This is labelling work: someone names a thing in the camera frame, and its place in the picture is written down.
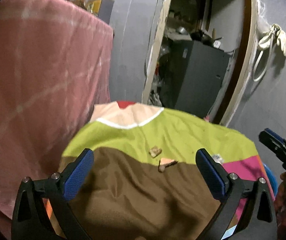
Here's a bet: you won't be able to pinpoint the blue plastic bucket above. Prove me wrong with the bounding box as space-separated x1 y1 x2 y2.
263 164 278 197

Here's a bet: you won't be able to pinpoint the colourful patchwork table cloth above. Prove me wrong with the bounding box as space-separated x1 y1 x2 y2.
59 102 267 239

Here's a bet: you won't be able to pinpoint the dark grey cabinet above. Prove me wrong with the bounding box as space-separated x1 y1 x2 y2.
164 41 230 118

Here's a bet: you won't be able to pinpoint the black wok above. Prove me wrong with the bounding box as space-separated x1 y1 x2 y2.
190 29 222 47

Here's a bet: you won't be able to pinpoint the small brown food scrap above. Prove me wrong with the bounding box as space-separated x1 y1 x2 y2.
149 146 162 158

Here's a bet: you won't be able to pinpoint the orange peel scrap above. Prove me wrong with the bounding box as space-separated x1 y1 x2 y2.
158 158 178 173

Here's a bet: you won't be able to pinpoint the pink checked cloth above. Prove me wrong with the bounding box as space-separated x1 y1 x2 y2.
0 0 113 238

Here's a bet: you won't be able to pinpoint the large oil jug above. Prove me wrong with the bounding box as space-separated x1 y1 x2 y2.
86 0 114 24

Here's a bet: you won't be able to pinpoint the small white wrapper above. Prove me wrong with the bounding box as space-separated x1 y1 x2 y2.
211 154 225 165

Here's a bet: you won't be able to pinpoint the white rubber gloves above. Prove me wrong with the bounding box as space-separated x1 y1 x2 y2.
271 23 286 57

